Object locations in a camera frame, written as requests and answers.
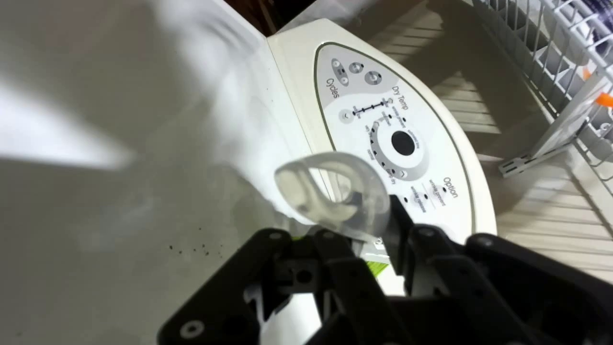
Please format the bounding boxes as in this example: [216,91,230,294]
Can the orange flat item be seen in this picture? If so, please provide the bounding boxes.
[592,91,613,112]

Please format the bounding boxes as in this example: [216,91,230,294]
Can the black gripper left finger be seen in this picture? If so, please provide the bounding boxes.
[157,227,389,345]

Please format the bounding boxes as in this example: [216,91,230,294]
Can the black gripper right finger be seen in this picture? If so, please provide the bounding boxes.
[385,198,613,345]

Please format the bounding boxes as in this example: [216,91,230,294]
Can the white wire shelf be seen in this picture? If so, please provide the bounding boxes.
[471,0,613,183]

